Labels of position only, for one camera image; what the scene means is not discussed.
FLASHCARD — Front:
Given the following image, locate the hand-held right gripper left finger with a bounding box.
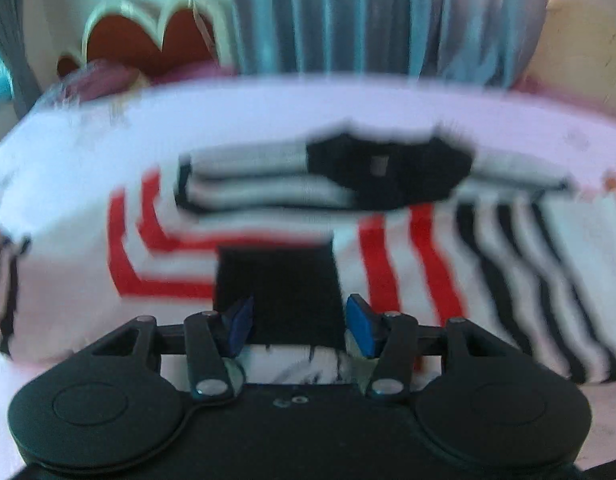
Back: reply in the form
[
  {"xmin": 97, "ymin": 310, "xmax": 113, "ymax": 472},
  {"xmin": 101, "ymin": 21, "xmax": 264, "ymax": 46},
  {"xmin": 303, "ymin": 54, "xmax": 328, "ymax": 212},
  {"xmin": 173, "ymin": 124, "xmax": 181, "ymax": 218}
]
[{"xmin": 90, "ymin": 296, "xmax": 256, "ymax": 403}]

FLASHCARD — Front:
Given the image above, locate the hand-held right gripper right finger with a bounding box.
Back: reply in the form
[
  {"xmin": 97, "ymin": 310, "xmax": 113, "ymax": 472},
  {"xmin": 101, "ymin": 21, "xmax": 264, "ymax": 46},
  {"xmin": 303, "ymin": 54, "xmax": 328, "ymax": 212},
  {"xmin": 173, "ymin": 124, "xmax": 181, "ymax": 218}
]
[{"xmin": 345, "ymin": 294, "xmax": 521, "ymax": 402}]

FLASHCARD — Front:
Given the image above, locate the red black striped white sweater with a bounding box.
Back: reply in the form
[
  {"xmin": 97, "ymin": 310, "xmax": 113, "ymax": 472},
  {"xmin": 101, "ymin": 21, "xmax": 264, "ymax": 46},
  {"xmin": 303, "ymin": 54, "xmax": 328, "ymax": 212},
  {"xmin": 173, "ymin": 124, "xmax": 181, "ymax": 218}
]
[{"xmin": 107, "ymin": 120, "xmax": 616, "ymax": 386}]

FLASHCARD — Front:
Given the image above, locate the pink floral bed sheet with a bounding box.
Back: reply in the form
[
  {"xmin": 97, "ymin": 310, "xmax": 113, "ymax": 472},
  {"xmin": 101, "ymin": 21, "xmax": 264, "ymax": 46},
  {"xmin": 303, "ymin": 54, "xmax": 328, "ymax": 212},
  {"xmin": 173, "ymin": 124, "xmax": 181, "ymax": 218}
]
[{"xmin": 0, "ymin": 76, "xmax": 616, "ymax": 480}]

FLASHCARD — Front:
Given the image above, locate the black striped small garment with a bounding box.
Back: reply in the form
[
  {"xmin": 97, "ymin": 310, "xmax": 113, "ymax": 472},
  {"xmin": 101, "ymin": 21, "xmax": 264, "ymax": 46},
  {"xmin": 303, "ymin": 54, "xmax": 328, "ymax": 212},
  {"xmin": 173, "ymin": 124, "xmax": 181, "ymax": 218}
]
[{"xmin": 0, "ymin": 220, "xmax": 31, "ymax": 358}]

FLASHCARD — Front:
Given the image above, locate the pink pillow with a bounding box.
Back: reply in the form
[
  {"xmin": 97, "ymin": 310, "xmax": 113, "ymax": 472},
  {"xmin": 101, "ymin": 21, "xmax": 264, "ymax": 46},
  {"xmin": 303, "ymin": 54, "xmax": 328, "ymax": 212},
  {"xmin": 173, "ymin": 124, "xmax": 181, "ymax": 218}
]
[{"xmin": 152, "ymin": 59, "xmax": 235, "ymax": 85}]

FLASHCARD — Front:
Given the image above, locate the grey pink folded blanket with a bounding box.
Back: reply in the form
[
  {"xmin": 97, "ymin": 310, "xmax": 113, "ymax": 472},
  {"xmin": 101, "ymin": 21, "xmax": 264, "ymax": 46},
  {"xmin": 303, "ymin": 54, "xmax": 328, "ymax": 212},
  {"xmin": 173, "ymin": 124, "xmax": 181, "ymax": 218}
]
[{"xmin": 52, "ymin": 59, "xmax": 150, "ymax": 107}]

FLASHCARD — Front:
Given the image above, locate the red scalloped headboard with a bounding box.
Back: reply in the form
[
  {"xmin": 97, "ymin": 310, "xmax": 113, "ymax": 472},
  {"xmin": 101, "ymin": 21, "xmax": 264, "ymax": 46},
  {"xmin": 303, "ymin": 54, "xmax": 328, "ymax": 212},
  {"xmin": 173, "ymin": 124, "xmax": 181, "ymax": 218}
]
[{"xmin": 55, "ymin": 0, "xmax": 235, "ymax": 81}]

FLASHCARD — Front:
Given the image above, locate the blue grey curtain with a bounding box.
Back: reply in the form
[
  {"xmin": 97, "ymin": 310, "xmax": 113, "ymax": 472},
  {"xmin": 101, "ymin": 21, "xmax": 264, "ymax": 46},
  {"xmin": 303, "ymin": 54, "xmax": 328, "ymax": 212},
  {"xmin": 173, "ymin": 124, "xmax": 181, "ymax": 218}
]
[{"xmin": 227, "ymin": 0, "xmax": 552, "ymax": 90}]

